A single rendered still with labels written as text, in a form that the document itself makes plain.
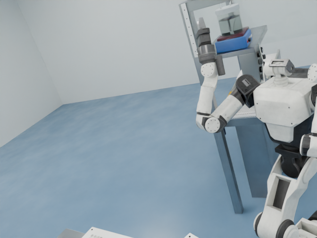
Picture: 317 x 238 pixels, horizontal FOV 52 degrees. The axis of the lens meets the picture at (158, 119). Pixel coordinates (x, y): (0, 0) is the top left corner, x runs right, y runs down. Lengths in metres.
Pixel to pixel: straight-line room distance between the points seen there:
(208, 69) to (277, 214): 0.76
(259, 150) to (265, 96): 1.09
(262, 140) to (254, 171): 0.30
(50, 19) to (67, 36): 0.47
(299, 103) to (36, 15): 6.39
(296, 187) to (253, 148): 0.98
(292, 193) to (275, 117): 0.37
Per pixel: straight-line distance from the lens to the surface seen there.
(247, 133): 2.53
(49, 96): 7.54
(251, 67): 2.16
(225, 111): 1.64
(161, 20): 5.86
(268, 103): 1.54
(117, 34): 6.32
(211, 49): 1.61
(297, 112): 1.49
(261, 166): 2.67
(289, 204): 1.71
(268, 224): 1.71
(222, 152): 2.42
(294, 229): 1.72
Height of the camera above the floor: 1.79
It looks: 21 degrees down
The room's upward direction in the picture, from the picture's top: 18 degrees counter-clockwise
